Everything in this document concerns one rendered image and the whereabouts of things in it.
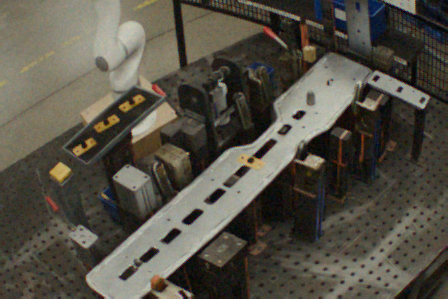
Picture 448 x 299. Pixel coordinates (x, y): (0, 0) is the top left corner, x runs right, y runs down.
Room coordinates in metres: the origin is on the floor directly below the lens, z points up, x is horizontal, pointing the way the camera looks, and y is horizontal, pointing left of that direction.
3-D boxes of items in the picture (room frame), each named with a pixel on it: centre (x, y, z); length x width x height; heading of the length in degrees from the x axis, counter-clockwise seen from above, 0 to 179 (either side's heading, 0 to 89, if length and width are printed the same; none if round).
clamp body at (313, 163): (1.55, -0.24, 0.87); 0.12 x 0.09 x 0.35; 48
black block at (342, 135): (1.72, -0.38, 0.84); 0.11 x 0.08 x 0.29; 48
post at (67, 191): (1.48, 0.51, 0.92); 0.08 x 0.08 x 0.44; 48
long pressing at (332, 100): (1.61, -0.06, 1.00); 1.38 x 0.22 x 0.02; 138
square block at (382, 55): (2.09, -0.66, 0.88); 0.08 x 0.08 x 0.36; 48
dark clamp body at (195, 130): (1.73, 0.10, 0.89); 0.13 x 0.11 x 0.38; 48
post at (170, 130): (1.70, 0.16, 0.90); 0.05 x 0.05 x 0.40; 48
